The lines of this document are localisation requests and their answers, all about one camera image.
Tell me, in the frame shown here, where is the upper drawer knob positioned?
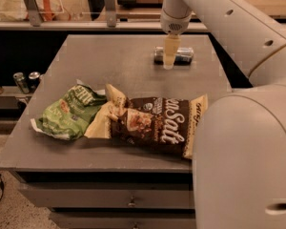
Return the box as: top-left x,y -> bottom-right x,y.
128,197 -> 136,208

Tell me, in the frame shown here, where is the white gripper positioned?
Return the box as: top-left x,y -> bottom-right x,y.
160,0 -> 192,70

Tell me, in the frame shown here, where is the drawer knob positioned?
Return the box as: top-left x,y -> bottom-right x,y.
128,197 -> 136,208
133,222 -> 139,229

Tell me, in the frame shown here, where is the white orange plastic bag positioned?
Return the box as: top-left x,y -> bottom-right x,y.
0,0 -> 65,26

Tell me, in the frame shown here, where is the grey drawer cabinet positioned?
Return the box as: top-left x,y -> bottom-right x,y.
0,34 -> 231,229

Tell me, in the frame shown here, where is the metal bracket middle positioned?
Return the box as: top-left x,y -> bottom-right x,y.
104,0 -> 116,28

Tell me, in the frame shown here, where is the metal bracket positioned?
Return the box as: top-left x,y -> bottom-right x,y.
104,0 -> 116,28
24,0 -> 43,27

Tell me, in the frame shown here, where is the silver blue redbull can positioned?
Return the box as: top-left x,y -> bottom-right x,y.
153,47 -> 194,66

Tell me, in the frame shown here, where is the green chip bag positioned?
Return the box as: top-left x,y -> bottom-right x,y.
31,81 -> 107,140

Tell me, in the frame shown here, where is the brown yellow chip bag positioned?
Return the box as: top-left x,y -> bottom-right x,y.
85,84 -> 208,159

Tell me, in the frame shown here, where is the dark can on shelf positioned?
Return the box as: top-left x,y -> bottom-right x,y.
29,72 -> 40,92

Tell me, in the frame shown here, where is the lower drawer knob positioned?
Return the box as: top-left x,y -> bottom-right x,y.
133,222 -> 139,229

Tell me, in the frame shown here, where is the metal bracket left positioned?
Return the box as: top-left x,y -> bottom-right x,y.
24,0 -> 43,27

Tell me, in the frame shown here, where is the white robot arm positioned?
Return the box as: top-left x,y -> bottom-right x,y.
161,0 -> 286,229

